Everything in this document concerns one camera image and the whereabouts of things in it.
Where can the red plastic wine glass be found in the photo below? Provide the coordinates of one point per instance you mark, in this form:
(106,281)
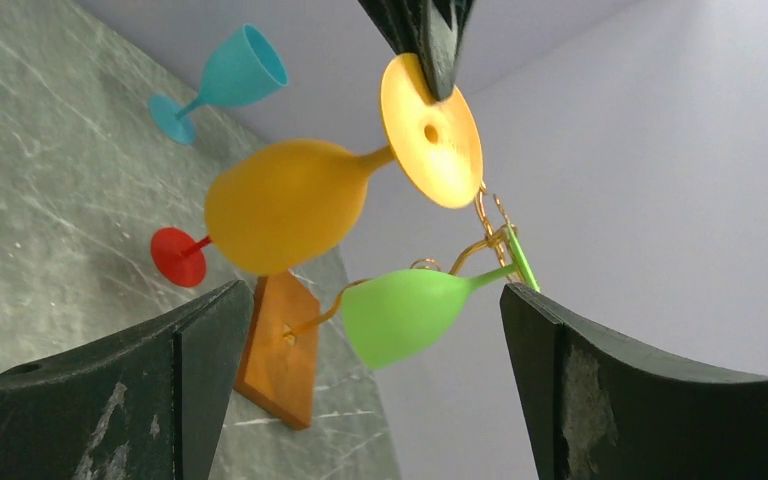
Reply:
(178,257)

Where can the blue plastic wine glass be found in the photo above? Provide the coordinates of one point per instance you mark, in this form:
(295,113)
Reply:
(244,69)

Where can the green plastic wine glass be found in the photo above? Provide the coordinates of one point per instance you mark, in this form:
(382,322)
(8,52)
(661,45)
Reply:
(395,316)

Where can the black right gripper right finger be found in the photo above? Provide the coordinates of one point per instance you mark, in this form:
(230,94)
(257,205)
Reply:
(599,404)

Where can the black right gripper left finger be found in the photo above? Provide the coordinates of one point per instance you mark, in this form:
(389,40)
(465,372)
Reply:
(147,402)

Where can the gold wire wine glass rack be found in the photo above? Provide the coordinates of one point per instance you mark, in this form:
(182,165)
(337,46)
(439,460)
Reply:
(278,365)

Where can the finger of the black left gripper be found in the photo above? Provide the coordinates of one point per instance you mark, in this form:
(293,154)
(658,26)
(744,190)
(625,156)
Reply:
(444,22)
(400,22)

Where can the orange plastic wine glass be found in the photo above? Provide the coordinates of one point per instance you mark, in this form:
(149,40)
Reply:
(294,200)

